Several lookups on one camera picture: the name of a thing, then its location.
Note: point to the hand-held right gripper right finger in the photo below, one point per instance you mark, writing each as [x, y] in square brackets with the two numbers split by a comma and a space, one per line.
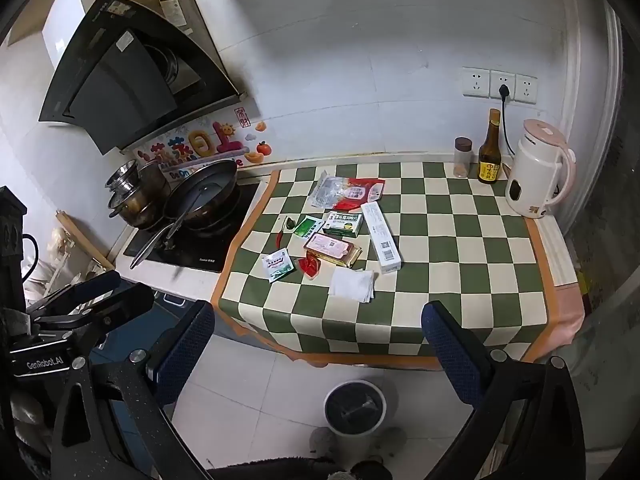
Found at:
[450, 347]

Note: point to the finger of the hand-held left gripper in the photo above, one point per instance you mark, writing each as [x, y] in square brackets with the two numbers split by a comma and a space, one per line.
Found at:
[85, 287]
[120, 302]

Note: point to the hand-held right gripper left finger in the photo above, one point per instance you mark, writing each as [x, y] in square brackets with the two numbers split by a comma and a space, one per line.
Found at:
[187, 345]

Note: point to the grey trash bin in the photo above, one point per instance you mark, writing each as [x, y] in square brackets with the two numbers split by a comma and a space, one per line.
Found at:
[355, 412]

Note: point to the red chili pepper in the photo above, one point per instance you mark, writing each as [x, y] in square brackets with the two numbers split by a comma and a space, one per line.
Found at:
[281, 237]

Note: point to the green white sachet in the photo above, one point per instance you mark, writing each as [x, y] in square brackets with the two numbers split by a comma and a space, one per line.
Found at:
[278, 266]
[307, 226]

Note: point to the dark blue base cabinet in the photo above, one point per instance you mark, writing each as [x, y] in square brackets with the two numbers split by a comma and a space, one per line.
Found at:
[165, 310]

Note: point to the wooden stick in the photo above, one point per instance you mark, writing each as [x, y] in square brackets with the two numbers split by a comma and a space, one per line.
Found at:
[85, 240]

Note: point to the green white checkered tablecloth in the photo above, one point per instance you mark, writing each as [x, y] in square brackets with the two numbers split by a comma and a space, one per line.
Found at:
[450, 270]

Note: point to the black induction cooktop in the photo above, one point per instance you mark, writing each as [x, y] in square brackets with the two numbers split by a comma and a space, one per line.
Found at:
[200, 255]

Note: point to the steel pot with lid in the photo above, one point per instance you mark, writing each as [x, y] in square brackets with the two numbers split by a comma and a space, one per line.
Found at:
[122, 182]

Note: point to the dark steel pot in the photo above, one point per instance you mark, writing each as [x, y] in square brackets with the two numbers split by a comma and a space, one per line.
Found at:
[150, 195]

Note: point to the white tissue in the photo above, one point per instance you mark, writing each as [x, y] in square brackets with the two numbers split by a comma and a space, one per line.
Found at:
[351, 285]

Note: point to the black wok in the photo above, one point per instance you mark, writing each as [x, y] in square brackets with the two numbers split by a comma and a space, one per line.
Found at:
[215, 217]

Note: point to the long white box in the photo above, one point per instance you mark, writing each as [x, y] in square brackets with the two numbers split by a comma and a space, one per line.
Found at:
[382, 237]

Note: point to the dark frying pan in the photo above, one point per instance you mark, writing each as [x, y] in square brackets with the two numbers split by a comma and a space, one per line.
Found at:
[200, 185]

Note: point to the red sauce packet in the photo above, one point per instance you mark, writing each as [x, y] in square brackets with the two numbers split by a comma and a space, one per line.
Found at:
[310, 266]

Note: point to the pink wrapped packet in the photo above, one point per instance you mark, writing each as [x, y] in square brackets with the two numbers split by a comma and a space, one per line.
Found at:
[332, 250]

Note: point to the green pepper piece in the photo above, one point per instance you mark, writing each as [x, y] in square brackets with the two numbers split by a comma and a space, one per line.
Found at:
[289, 222]

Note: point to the grey slipper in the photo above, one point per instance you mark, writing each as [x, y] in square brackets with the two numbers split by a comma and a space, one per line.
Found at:
[320, 442]

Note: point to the green white medicine box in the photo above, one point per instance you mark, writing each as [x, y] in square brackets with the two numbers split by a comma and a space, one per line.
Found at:
[342, 223]

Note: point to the red and clear plastic bag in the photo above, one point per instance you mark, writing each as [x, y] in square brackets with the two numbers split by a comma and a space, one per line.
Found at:
[357, 192]

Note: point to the glass spice jar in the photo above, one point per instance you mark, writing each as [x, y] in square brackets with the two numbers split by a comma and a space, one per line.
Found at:
[462, 160]

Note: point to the brown sauce bottle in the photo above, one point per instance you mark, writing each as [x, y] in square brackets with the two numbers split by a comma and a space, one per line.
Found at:
[489, 160]

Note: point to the white pink electric kettle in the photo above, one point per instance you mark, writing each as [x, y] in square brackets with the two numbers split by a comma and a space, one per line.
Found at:
[530, 170]

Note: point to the red persimmon sticker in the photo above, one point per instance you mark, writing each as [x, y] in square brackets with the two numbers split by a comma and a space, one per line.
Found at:
[264, 149]

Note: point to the black range hood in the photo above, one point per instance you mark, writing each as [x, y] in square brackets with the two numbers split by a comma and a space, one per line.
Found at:
[125, 75]

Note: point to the red seal sticker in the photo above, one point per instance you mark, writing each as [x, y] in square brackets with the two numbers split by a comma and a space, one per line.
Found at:
[241, 117]

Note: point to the colourful lettering wall decal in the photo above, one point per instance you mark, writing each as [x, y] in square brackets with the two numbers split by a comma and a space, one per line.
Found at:
[200, 147]

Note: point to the white wall socket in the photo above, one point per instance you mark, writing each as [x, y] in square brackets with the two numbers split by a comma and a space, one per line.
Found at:
[476, 81]
[526, 89]
[502, 77]

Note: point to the white wall cabinet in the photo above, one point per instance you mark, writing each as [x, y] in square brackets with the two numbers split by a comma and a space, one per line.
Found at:
[67, 20]

